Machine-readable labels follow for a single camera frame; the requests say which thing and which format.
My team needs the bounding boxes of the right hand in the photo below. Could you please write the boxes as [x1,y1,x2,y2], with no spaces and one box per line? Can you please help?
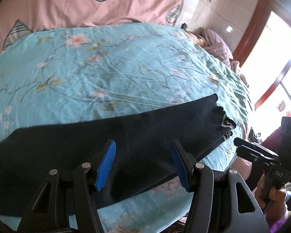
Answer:
[254,176,287,222]

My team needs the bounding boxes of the wooden framed window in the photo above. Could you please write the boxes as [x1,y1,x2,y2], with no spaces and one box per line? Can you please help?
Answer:
[233,0,291,110]

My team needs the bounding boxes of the black pants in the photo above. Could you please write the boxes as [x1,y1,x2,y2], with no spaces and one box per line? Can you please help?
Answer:
[0,94,236,217]

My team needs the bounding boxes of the pink quilt with plaid hearts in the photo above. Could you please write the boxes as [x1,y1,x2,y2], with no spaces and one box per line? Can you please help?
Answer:
[0,0,183,53]

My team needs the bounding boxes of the mauve crumpled blanket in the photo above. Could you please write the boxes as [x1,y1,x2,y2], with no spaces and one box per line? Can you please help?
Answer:
[185,28,233,66]

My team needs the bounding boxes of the black charger plug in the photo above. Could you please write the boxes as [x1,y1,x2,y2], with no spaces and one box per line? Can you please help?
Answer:
[181,23,187,30]

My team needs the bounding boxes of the purple cloth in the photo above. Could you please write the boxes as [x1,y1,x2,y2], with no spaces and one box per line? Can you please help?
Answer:
[269,220,290,233]

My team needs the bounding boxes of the teal floral bed sheet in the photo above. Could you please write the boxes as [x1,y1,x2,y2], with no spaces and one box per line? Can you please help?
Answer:
[0,23,254,233]

